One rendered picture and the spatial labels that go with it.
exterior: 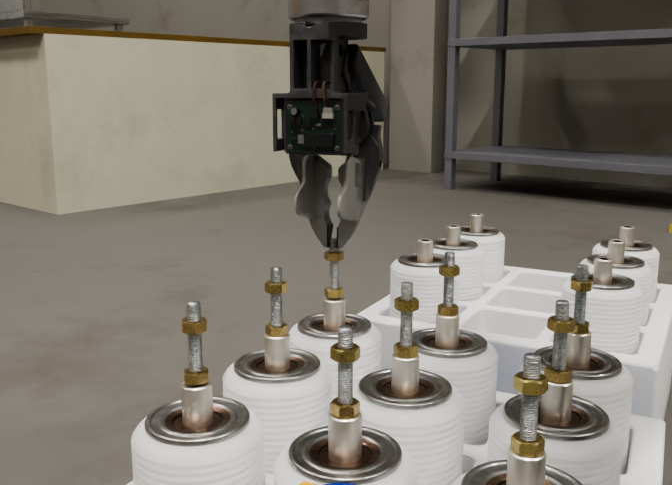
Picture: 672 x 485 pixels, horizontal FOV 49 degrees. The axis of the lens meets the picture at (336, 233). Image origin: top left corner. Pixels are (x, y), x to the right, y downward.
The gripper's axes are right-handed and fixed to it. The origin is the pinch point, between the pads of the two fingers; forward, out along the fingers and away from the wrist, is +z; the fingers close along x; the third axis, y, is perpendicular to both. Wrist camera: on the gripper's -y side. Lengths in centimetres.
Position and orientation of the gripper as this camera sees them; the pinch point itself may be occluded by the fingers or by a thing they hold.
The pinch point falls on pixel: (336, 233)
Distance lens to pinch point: 73.4
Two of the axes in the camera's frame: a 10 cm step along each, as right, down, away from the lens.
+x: 9.4, 0.7, -3.2
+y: -3.3, 1.9, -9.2
